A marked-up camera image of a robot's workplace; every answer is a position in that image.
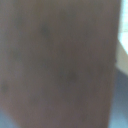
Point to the gripper right finger with blue tip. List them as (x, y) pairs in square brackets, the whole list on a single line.
[(120, 100)]

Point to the gripper left finger with blue tip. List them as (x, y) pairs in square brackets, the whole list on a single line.
[(3, 121)]

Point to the pink mug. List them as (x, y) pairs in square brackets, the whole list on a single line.
[(56, 63)]

